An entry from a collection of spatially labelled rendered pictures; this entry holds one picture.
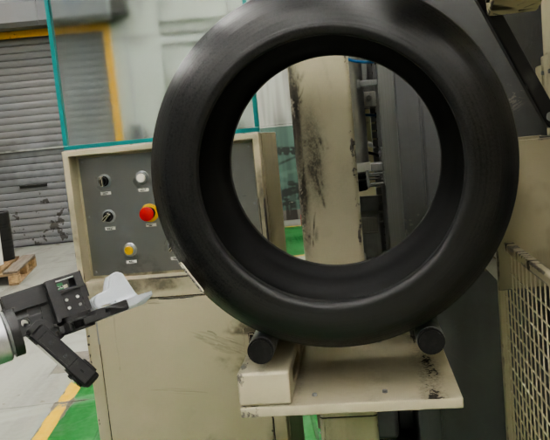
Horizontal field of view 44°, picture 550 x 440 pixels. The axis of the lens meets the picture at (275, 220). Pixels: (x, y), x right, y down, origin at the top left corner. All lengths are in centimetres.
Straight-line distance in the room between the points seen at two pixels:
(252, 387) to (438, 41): 63
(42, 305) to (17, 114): 978
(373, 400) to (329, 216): 45
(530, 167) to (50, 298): 92
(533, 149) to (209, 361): 104
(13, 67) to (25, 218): 220
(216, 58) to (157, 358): 110
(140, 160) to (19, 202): 890
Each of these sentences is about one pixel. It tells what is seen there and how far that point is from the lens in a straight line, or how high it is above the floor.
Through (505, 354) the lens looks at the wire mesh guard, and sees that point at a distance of 158.
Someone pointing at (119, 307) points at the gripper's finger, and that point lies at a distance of 103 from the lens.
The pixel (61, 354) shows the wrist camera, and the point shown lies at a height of 98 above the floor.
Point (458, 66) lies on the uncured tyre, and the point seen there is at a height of 133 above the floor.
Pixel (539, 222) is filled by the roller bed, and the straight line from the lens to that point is 145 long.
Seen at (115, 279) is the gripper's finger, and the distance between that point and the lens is 105.
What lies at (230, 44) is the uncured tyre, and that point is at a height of 140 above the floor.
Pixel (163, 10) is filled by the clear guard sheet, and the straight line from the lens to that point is 193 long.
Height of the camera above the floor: 125
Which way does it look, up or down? 7 degrees down
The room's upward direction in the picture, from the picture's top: 6 degrees counter-clockwise
